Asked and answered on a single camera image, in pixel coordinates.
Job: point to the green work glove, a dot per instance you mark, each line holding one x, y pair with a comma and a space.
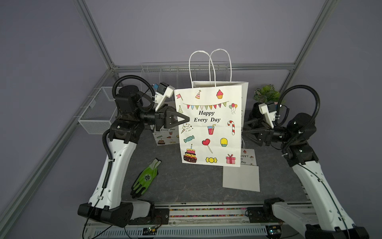
145, 179

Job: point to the white wire wall shelf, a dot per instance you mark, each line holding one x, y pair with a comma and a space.
180, 75

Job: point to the white party paper bag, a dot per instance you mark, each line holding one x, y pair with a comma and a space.
246, 177

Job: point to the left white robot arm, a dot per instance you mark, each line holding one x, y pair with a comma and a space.
135, 111

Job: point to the artificial plant in black vase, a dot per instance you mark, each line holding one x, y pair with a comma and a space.
264, 95

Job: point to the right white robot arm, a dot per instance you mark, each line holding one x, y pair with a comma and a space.
332, 220

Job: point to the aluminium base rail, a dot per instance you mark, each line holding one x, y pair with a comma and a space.
197, 221

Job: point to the white wire basket on left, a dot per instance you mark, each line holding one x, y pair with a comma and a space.
99, 111

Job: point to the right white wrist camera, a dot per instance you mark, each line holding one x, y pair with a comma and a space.
268, 110

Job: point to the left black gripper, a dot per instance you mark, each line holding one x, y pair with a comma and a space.
165, 118

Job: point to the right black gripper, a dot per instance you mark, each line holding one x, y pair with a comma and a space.
264, 136

